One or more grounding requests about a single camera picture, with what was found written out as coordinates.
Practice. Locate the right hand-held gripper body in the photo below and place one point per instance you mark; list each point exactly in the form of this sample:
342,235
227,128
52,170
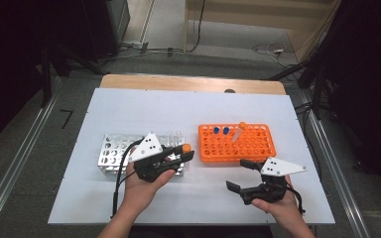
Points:
268,191

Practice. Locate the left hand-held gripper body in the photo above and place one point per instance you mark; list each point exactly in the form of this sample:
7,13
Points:
145,148

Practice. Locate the orange plastic test tube rack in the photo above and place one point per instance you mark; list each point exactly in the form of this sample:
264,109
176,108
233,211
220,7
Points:
236,148

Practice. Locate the silver metal test tube rack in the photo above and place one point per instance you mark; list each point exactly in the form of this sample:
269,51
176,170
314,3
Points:
112,152

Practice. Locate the person's right hand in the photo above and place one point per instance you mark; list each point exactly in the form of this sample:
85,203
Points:
281,208

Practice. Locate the person's left hand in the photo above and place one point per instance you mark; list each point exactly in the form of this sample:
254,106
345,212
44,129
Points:
142,195

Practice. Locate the white board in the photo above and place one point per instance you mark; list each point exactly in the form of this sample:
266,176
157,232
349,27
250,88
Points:
178,112

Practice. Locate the wooden table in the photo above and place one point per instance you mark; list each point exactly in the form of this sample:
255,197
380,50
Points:
178,82

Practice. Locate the dark round table grommet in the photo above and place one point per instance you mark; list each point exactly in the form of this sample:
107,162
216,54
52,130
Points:
229,91

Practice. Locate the black metal stand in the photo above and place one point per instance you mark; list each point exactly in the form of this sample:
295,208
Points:
47,76
317,89

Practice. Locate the grey power strip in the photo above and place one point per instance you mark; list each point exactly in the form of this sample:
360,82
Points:
135,44

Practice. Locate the black cabinet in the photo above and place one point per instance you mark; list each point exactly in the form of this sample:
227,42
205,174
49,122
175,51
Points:
105,26

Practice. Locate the metal floor rail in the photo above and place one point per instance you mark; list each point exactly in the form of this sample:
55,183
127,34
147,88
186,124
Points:
16,158
337,185

